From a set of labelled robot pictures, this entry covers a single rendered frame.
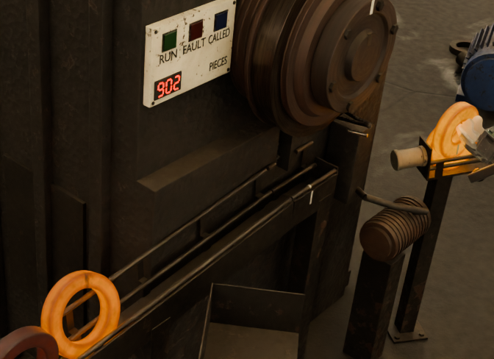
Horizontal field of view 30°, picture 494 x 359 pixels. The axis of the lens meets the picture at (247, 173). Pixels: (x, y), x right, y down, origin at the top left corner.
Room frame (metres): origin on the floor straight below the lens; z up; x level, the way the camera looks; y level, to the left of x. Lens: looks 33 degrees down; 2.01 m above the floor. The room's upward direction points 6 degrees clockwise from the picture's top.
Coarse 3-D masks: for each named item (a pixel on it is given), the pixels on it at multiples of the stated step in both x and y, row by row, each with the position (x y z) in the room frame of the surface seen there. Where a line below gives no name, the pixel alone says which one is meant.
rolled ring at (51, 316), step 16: (80, 272) 1.47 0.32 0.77; (64, 288) 1.42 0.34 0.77; (80, 288) 1.44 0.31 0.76; (96, 288) 1.47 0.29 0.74; (112, 288) 1.50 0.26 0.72; (48, 304) 1.40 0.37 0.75; (64, 304) 1.41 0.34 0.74; (112, 304) 1.48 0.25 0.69; (48, 320) 1.37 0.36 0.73; (112, 320) 1.47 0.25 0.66; (64, 336) 1.38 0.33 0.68; (96, 336) 1.43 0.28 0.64; (64, 352) 1.36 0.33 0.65; (80, 352) 1.39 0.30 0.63
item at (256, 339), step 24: (216, 288) 1.55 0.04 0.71; (240, 288) 1.55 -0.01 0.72; (216, 312) 1.55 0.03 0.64; (240, 312) 1.55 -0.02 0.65; (264, 312) 1.55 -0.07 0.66; (288, 312) 1.54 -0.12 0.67; (216, 336) 1.51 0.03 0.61; (240, 336) 1.52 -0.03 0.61; (264, 336) 1.52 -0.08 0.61; (288, 336) 1.53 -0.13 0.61
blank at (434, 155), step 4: (432, 132) 2.28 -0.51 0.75; (432, 136) 2.27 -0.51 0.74; (428, 140) 2.27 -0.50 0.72; (432, 148) 2.25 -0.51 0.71; (432, 152) 2.25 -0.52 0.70; (436, 152) 2.26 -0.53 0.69; (464, 152) 2.30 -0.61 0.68; (468, 152) 2.30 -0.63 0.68; (432, 156) 2.26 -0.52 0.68; (436, 156) 2.26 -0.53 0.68; (440, 156) 2.27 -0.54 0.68; (456, 156) 2.29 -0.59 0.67; (460, 160) 2.29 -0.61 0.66; (464, 160) 2.30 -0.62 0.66; (444, 168) 2.27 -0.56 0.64; (448, 168) 2.28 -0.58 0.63; (452, 168) 2.29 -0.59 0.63
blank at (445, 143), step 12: (456, 108) 2.15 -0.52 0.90; (468, 108) 2.16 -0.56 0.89; (444, 120) 2.13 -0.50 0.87; (456, 120) 2.13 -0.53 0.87; (444, 132) 2.11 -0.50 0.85; (456, 132) 2.19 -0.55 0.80; (432, 144) 2.13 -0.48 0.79; (444, 144) 2.11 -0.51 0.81; (456, 144) 2.15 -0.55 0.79; (444, 156) 2.12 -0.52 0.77
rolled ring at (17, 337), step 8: (24, 328) 1.31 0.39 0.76; (32, 328) 1.32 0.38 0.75; (40, 328) 1.33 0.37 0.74; (8, 336) 1.28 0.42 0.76; (16, 336) 1.28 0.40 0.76; (24, 336) 1.28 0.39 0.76; (32, 336) 1.29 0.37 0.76; (40, 336) 1.31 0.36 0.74; (48, 336) 1.32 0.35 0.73; (0, 344) 1.26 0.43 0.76; (8, 344) 1.26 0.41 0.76; (16, 344) 1.26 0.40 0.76; (24, 344) 1.28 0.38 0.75; (32, 344) 1.29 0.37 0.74; (40, 344) 1.31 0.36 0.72; (48, 344) 1.32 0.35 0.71; (56, 344) 1.34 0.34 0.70; (0, 352) 1.24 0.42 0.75; (8, 352) 1.24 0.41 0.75; (16, 352) 1.26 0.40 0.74; (40, 352) 1.33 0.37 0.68; (48, 352) 1.32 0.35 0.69; (56, 352) 1.34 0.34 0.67
